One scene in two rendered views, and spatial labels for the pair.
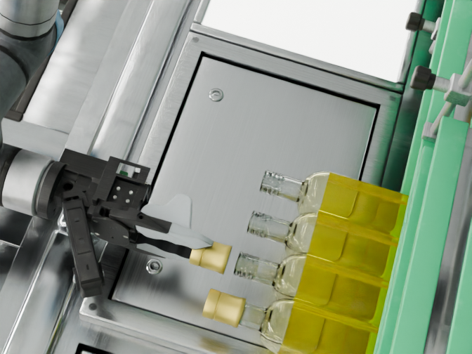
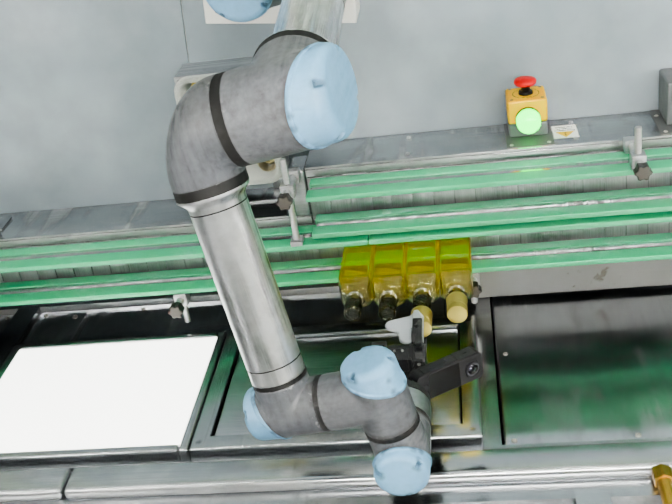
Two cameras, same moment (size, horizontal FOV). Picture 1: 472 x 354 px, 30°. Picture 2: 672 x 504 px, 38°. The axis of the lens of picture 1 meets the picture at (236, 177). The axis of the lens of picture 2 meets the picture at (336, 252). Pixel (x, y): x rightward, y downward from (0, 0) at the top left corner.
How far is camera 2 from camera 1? 1.41 m
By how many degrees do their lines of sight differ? 63
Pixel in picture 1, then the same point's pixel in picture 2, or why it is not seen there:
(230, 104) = not seen: hidden behind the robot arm
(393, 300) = (426, 224)
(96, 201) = (411, 359)
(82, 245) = (448, 359)
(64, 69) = not seen: outside the picture
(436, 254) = (402, 183)
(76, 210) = (422, 370)
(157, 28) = (187, 472)
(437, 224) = (382, 186)
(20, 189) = (419, 398)
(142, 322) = (471, 401)
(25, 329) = (509, 463)
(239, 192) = not seen: hidden behind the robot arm
